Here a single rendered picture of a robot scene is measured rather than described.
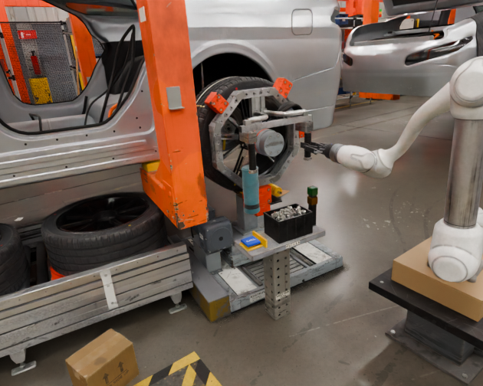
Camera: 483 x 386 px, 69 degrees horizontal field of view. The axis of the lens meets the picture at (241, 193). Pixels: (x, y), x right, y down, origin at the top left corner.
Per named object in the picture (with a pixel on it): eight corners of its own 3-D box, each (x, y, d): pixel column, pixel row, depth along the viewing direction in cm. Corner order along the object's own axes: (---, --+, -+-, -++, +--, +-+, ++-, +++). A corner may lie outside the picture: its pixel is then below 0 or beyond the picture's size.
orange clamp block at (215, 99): (223, 102, 187) (211, 91, 182) (230, 103, 180) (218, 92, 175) (215, 112, 186) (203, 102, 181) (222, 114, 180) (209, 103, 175)
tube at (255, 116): (256, 116, 191) (255, 96, 187) (276, 121, 175) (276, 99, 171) (227, 121, 183) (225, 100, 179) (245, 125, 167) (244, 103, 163)
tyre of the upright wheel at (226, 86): (255, 192, 244) (290, 100, 236) (274, 203, 224) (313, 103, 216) (167, 167, 208) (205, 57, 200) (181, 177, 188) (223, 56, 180)
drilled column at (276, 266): (280, 303, 196) (278, 236, 181) (290, 313, 188) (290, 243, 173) (264, 309, 192) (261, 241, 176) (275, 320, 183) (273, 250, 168)
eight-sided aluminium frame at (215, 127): (293, 174, 222) (291, 83, 203) (299, 176, 217) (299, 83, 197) (214, 193, 199) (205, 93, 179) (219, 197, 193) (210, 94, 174)
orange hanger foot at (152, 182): (167, 185, 235) (159, 133, 222) (198, 211, 191) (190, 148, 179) (142, 191, 227) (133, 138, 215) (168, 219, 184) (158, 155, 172)
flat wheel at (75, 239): (133, 214, 255) (126, 184, 247) (189, 242, 211) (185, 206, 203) (34, 252, 212) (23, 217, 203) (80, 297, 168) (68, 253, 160)
